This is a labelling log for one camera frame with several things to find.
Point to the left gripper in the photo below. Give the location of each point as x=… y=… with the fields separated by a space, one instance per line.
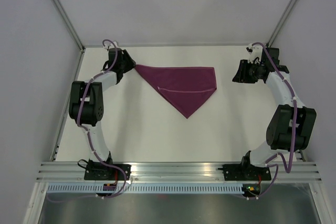
x=131 y=63

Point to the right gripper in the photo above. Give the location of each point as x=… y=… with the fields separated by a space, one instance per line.
x=241 y=75

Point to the purple cloth napkin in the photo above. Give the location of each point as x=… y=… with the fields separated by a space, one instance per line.
x=185 y=88

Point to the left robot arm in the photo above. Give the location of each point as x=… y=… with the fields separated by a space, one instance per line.
x=86 y=106

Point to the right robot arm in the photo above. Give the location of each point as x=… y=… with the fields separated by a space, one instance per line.
x=291 y=125

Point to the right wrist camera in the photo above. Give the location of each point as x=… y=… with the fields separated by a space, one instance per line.
x=255 y=53

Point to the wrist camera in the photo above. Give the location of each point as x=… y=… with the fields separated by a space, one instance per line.
x=255 y=53
x=107 y=44

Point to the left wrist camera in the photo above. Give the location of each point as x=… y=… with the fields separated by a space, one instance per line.
x=107 y=44

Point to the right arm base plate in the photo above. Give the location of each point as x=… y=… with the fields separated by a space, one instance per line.
x=237 y=172

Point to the left aluminium frame post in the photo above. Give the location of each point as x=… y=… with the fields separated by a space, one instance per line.
x=68 y=24

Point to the aluminium frame post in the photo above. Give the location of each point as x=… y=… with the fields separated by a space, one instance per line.
x=281 y=22
x=68 y=24

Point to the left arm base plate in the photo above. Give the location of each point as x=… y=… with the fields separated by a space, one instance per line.
x=99 y=172

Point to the right aluminium frame post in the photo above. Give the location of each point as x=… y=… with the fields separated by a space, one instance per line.
x=281 y=22

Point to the aluminium front rail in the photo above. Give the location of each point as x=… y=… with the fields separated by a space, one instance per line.
x=140 y=172

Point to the white slotted cable duct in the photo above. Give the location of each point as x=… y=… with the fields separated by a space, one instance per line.
x=143 y=188

